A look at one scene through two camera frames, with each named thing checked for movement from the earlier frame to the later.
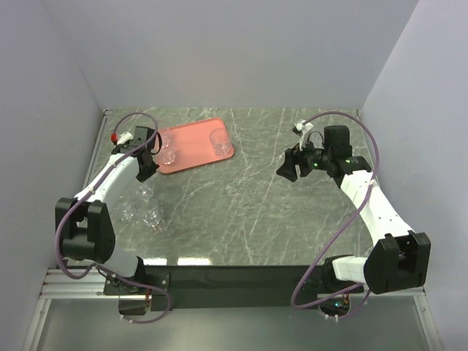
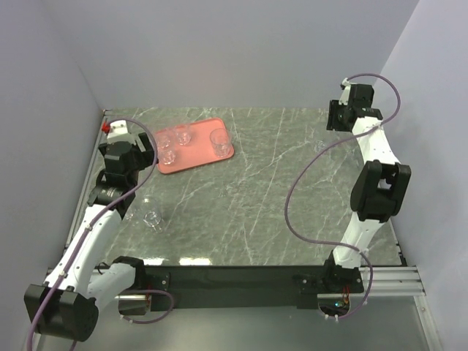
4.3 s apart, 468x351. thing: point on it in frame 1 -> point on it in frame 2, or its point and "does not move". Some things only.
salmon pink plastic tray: [193, 145] does not move
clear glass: [145, 192] -> [182, 135]
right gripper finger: [288, 170] -> [339, 118]
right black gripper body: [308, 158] -> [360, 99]
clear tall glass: [221, 140] does not move
